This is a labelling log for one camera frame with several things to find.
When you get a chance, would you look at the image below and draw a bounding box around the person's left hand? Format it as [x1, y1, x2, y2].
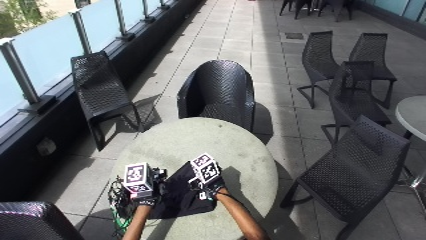
[131, 167, 169, 207]

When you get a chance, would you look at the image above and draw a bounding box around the person's right hand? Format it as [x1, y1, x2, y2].
[189, 175, 228, 202]

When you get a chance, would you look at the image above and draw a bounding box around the black cloth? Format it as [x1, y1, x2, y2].
[148, 161, 220, 220]

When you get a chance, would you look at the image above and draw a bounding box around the white marker cube left glove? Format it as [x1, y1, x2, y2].
[123, 161, 155, 195]

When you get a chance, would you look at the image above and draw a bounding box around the white marker cube glove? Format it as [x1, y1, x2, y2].
[189, 152, 223, 185]
[123, 161, 155, 195]

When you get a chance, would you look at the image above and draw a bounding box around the white marker cube right glove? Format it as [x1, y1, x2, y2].
[189, 152, 223, 185]

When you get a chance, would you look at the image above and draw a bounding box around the black woven armchair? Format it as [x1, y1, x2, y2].
[176, 59, 257, 133]
[0, 201, 87, 240]

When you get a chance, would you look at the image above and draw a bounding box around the black perforated armless chair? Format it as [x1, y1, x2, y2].
[348, 32, 400, 110]
[320, 60, 394, 145]
[70, 50, 147, 152]
[279, 114, 413, 240]
[296, 30, 342, 110]

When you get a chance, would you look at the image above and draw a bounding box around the frosted glass railing panel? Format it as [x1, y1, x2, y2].
[79, 0, 123, 54]
[11, 13, 87, 98]
[0, 53, 27, 118]
[365, 0, 426, 25]

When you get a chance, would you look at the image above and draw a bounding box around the dark floor drain cover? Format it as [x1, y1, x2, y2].
[284, 31, 307, 41]

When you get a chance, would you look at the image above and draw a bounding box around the white round table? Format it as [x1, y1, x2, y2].
[394, 95, 426, 201]

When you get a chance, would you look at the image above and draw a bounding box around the group of black chairs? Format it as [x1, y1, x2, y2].
[279, 0, 357, 23]

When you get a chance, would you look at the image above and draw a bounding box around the green and black cable bundle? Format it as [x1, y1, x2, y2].
[107, 177, 137, 236]

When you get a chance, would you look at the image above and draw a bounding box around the metal railing post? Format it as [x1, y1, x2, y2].
[0, 37, 59, 115]
[113, 0, 137, 42]
[68, 9, 96, 56]
[140, 0, 157, 24]

